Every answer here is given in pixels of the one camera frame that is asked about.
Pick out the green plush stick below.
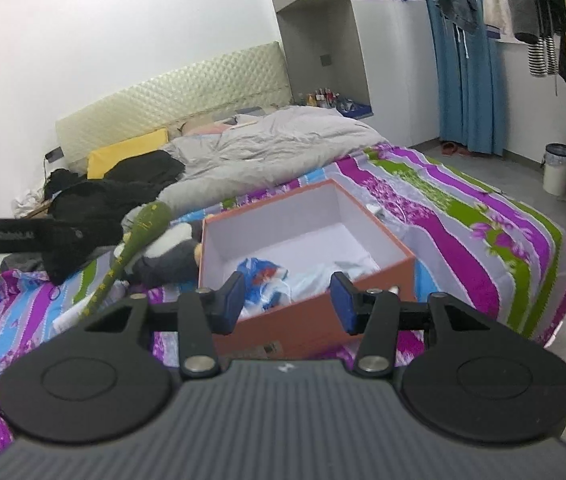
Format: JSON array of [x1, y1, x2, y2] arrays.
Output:
[[82, 201, 172, 319]]

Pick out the pink pillow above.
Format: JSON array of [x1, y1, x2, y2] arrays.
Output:
[[182, 116, 240, 137]]

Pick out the striped floral bed sheet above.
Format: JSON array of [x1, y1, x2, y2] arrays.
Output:
[[0, 142, 566, 463]]

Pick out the black clothes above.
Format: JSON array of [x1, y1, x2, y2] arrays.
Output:
[[44, 150, 187, 286]]

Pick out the blue curtain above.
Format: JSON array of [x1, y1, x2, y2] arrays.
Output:
[[420, 0, 510, 157]]

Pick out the white crumpled cloth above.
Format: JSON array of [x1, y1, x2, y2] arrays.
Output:
[[12, 186, 54, 218]]

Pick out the light blue face mask pack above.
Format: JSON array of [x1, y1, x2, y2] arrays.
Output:
[[268, 259, 380, 307]]

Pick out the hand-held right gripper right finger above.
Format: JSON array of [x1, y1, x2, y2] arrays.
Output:
[[329, 271, 494, 380]]

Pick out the yellow pillow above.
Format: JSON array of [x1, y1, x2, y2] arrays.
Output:
[[87, 128, 170, 180]]

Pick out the white lotion tube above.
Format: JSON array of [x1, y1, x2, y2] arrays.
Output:
[[55, 302, 94, 333]]

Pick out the grey wall cabinet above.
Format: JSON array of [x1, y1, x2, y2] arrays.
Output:
[[262, 0, 441, 147]]

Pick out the brown cardboard box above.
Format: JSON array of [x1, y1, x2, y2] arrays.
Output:
[[15, 200, 56, 221]]

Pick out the blue tray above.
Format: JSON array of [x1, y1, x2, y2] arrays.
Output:
[[338, 97, 374, 120]]

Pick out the white trash bin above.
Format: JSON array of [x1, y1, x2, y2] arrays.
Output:
[[542, 143, 566, 197]]

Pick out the white cable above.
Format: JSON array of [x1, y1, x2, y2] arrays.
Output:
[[367, 199, 406, 223]]

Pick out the grey duvet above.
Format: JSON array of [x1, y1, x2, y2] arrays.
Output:
[[162, 106, 390, 217]]

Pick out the cream quilted headboard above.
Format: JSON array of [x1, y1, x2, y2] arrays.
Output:
[[55, 41, 294, 177]]

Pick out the row of small bottles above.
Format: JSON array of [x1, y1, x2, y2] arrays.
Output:
[[295, 86, 340, 109]]

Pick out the hanging clothes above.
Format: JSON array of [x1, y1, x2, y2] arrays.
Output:
[[418, 0, 566, 138]]

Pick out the orange cardboard box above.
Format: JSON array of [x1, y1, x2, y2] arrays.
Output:
[[199, 178, 417, 362]]

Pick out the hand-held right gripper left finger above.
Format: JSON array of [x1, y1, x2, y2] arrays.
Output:
[[83, 270, 248, 380]]

